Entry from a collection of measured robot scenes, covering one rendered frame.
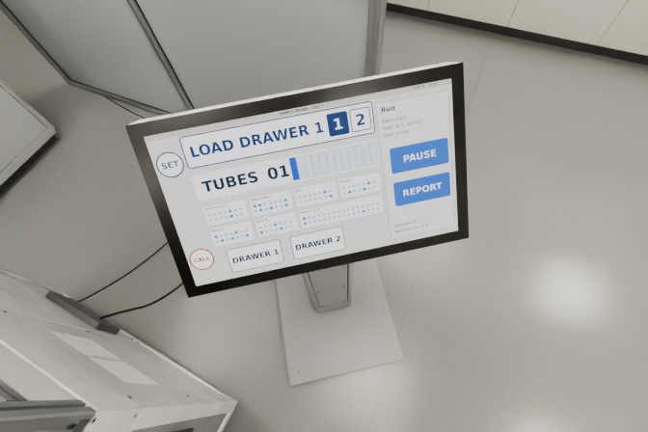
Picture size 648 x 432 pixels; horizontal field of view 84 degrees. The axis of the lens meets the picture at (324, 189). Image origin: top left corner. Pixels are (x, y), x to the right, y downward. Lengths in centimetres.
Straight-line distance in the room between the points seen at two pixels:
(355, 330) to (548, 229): 101
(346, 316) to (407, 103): 113
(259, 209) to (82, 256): 157
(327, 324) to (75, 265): 123
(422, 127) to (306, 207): 23
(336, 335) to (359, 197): 103
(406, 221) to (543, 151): 161
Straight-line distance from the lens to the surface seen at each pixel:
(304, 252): 64
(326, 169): 58
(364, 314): 158
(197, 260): 66
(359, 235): 64
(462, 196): 67
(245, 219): 61
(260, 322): 165
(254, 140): 57
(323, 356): 157
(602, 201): 217
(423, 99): 60
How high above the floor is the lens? 159
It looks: 60 degrees down
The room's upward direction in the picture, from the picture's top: 6 degrees counter-clockwise
